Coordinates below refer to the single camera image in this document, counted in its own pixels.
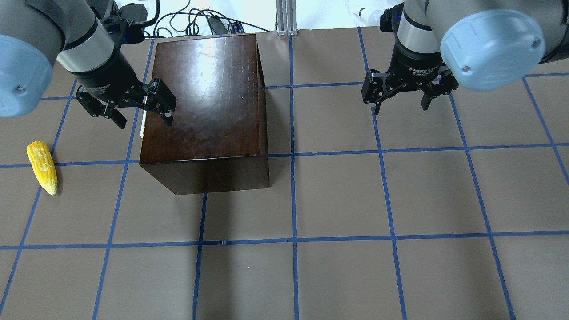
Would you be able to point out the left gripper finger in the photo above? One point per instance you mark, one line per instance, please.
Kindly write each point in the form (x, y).
(159, 99)
(96, 108)

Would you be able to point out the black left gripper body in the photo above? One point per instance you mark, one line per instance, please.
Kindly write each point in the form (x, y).
(106, 74)

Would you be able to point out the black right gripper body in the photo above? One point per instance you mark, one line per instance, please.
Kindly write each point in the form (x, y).
(414, 65)

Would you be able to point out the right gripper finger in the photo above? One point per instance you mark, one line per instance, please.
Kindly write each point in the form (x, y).
(375, 89)
(446, 84)

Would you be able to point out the light wood drawer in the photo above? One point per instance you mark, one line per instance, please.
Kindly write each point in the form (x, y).
(142, 124)

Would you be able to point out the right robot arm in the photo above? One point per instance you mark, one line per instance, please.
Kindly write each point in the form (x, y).
(440, 45)

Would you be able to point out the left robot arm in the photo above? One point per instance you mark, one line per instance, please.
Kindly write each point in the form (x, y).
(37, 33)

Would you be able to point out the yellow corn cob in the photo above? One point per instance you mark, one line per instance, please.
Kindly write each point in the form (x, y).
(43, 166)

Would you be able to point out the white light bulb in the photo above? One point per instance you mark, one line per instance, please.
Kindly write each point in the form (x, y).
(367, 12)

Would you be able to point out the dark brown wooden cabinet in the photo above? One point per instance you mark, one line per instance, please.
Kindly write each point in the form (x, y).
(218, 140)

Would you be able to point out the black power adapter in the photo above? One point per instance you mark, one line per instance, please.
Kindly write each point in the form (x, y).
(219, 25)

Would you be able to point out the aluminium frame post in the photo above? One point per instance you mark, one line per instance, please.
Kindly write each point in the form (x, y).
(286, 17)

